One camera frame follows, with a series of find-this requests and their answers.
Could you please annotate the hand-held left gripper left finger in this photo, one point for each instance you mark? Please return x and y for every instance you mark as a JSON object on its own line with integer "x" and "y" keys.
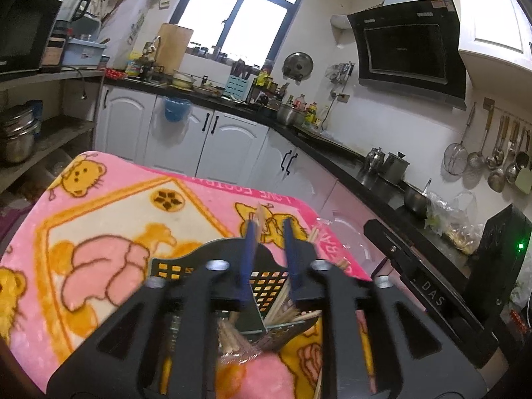
{"x": 247, "y": 266}

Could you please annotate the kitchen window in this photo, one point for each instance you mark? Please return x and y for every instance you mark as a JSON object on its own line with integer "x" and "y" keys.
{"x": 208, "y": 16}

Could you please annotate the metal shelf rack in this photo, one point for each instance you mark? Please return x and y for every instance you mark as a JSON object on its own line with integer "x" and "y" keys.
{"x": 54, "y": 131}

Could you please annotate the green plastic utensil basket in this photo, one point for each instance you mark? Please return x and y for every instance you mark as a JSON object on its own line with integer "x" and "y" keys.
{"x": 270, "y": 286}

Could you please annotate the black kitchen countertop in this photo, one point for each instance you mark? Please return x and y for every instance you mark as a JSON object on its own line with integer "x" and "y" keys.
{"x": 341, "y": 160}

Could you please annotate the black microwave oven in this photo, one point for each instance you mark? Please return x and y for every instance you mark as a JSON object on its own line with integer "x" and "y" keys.
{"x": 25, "y": 33}

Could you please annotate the steel cooking pot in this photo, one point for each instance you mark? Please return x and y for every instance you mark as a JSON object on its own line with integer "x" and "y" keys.
{"x": 291, "y": 114}

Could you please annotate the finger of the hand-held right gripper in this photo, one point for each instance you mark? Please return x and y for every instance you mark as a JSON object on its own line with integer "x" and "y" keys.
{"x": 388, "y": 245}

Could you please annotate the steel kettle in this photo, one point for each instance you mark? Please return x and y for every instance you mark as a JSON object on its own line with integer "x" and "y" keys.
{"x": 374, "y": 162}

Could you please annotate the blue hanging bin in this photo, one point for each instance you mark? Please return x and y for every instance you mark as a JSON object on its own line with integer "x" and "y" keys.
{"x": 176, "y": 110}

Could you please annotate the pile of wooden chopsticks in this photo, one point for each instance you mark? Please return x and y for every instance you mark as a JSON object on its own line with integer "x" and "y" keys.
{"x": 227, "y": 336}

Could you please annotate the small steel saucepan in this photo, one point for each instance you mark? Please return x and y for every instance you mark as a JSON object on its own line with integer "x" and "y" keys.
{"x": 415, "y": 201}

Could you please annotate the clear plastic bag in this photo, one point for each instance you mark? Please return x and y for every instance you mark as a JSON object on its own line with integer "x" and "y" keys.
{"x": 457, "y": 224}

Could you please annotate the wall socket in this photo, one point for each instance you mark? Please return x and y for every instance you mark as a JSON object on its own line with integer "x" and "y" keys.
{"x": 343, "y": 98}

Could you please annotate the steel faucet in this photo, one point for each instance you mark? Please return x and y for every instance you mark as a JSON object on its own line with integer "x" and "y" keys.
{"x": 151, "y": 45}

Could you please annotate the blender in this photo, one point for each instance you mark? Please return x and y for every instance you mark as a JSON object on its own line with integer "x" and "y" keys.
{"x": 75, "y": 4}

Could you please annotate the hanging steel spoon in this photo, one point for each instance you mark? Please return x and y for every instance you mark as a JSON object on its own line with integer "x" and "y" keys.
{"x": 492, "y": 160}

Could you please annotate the wooden cutting board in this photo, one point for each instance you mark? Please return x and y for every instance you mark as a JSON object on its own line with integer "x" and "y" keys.
{"x": 174, "y": 50}

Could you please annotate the hanging slotted skimmer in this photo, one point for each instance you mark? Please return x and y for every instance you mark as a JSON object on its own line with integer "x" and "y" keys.
{"x": 476, "y": 160}

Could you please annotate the yellow oil bottle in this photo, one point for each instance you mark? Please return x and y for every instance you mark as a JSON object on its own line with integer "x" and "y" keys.
{"x": 311, "y": 113}

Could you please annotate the hanging steel ladle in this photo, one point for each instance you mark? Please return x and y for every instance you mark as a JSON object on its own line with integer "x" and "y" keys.
{"x": 496, "y": 181}

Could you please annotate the plastic-wrapped chopstick pair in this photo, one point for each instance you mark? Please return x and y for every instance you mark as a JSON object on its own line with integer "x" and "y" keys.
{"x": 262, "y": 224}

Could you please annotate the pink printed blanket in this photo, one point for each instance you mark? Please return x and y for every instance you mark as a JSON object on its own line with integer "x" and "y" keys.
{"x": 104, "y": 216}

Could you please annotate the hanging glass pot lid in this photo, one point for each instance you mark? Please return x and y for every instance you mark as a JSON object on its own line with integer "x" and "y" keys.
{"x": 298, "y": 65}

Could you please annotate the light blue plastic box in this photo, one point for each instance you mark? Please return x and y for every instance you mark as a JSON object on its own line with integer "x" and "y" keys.
{"x": 83, "y": 53}

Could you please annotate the white upper cabinet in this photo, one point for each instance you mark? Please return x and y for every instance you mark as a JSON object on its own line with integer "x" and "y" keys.
{"x": 494, "y": 12}

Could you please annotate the pink base cabinets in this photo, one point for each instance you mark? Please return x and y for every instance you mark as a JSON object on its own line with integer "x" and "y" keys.
{"x": 345, "y": 203}

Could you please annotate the white base cabinets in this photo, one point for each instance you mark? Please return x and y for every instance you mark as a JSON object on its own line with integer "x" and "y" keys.
{"x": 232, "y": 141}

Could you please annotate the black range hood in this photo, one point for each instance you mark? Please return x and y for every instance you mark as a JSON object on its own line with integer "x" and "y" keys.
{"x": 407, "y": 45}

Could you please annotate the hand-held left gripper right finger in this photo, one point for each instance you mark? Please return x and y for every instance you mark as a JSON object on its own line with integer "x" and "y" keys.
{"x": 293, "y": 266}

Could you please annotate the stack of steel pots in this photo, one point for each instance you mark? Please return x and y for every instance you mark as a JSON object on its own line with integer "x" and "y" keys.
{"x": 16, "y": 141}

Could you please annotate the light blue knife holder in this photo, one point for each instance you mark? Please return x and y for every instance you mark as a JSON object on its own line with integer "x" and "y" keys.
{"x": 237, "y": 87}

